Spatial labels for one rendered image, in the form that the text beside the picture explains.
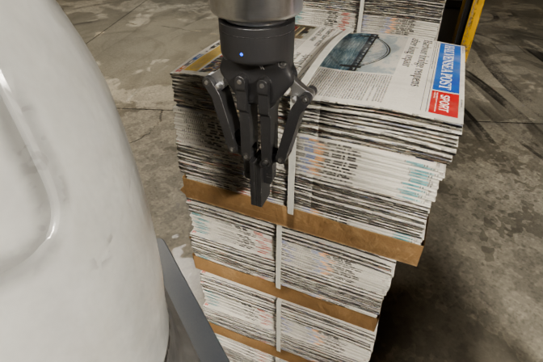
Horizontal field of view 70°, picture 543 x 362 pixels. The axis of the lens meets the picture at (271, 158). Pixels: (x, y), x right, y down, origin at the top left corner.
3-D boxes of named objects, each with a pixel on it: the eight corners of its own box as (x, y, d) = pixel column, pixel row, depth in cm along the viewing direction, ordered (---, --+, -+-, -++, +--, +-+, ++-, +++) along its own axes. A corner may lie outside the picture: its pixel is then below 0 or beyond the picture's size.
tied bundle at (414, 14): (287, 69, 111) (288, -17, 98) (318, 39, 133) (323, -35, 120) (423, 93, 99) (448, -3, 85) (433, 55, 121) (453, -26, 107)
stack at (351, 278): (216, 399, 116) (176, 187, 68) (322, 177, 204) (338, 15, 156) (342, 457, 104) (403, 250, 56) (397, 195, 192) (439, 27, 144)
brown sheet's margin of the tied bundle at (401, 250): (308, 234, 58) (309, 213, 55) (351, 139, 80) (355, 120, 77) (418, 268, 53) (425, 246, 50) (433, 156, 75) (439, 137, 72)
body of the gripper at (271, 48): (309, 10, 39) (305, 93, 44) (234, 2, 42) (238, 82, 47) (284, 31, 33) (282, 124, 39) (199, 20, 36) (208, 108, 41)
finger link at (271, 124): (268, 65, 42) (280, 67, 42) (271, 150, 49) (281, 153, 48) (254, 79, 39) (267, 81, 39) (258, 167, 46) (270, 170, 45)
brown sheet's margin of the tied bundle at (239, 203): (184, 196, 65) (181, 176, 62) (255, 119, 86) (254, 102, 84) (271, 223, 60) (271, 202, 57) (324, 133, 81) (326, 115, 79)
